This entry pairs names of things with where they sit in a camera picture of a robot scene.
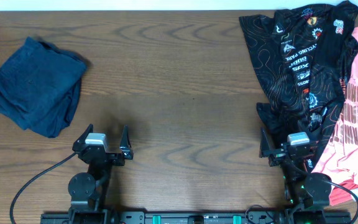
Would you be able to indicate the folded navy blue garment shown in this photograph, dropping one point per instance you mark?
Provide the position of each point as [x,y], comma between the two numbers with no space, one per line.
[40,87]

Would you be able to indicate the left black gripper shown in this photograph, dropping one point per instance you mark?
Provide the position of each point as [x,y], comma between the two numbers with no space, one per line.
[103,156]

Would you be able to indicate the coral red t-shirt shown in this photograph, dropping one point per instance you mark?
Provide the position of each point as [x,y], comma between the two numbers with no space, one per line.
[339,196]

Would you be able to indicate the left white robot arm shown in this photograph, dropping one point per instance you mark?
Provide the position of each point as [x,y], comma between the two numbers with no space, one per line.
[88,189]

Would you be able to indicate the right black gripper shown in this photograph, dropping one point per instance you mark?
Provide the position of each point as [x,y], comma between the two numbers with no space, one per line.
[276,157]

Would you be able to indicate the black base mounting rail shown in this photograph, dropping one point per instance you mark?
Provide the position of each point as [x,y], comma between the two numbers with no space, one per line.
[250,217]

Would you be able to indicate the black printed cycling jersey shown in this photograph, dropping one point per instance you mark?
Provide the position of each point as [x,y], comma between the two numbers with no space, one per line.
[302,59]

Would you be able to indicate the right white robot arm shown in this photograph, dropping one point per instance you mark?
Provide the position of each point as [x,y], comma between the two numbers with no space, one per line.
[307,192]

